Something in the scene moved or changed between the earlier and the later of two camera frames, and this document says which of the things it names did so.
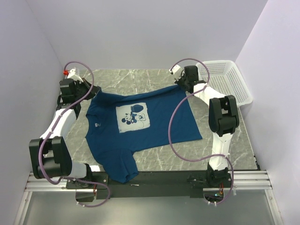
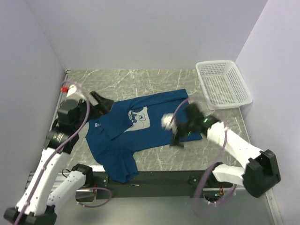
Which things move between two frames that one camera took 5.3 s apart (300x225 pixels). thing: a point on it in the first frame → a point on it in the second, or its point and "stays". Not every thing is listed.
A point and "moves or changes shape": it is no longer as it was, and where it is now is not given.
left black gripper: (88, 87) → (99, 103)
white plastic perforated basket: (225, 80) stays
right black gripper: (181, 82) → (178, 134)
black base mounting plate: (147, 184) stays
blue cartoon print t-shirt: (120, 123) moves or changes shape
